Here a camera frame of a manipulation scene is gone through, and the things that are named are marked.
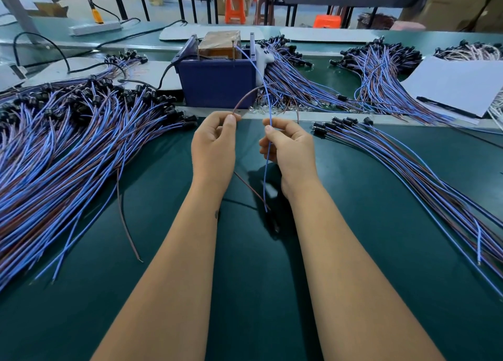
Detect person's right hand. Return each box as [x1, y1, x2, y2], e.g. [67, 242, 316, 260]
[258, 118, 320, 202]

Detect person's left hand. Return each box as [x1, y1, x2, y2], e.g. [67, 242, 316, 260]
[191, 110, 242, 194]

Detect blue brown plug cable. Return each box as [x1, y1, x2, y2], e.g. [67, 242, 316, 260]
[232, 46, 276, 214]

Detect blue plastic tester box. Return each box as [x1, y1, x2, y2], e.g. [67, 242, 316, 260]
[173, 33, 260, 110]

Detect pile of wired lamps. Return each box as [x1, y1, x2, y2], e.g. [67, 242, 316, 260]
[0, 74, 198, 291]
[312, 117, 503, 299]

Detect person's left forearm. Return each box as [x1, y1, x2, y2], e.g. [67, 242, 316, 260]
[92, 184, 229, 361]

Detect person's right forearm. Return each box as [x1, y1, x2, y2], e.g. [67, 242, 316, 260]
[285, 187, 445, 361]

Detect white power strip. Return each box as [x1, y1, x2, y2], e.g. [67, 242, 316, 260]
[68, 20, 123, 37]

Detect white flat mat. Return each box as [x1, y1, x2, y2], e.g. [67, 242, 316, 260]
[24, 56, 183, 92]
[280, 26, 382, 44]
[159, 24, 280, 42]

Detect brown cardboard block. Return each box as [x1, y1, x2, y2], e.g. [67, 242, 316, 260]
[197, 30, 242, 61]

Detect orange plastic stool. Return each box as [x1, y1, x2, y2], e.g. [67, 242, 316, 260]
[313, 14, 343, 30]
[225, 0, 247, 25]

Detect black pen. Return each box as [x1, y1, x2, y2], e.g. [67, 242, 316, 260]
[417, 96, 482, 120]

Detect pink plastic stool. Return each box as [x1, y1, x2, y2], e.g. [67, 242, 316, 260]
[390, 20, 427, 32]

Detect white paper sheet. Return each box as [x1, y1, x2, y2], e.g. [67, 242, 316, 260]
[401, 55, 503, 120]

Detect open cardboard box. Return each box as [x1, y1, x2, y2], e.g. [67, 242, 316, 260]
[31, 3, 69, 18]

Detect white plastic device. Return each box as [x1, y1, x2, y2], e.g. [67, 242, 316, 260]
[0, 62, 27, 93]

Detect stack of large cardboard boxes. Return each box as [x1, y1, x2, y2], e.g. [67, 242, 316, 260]
[401, 0, 503, 31]

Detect grey metal pole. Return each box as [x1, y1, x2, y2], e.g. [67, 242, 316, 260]
[0, 0, 40, 35]

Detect loose grey wire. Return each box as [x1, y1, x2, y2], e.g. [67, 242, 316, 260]
[116, 176, 144, 263]

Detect black power cable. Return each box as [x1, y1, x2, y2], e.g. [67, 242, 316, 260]
[12, 19, 190, 75]

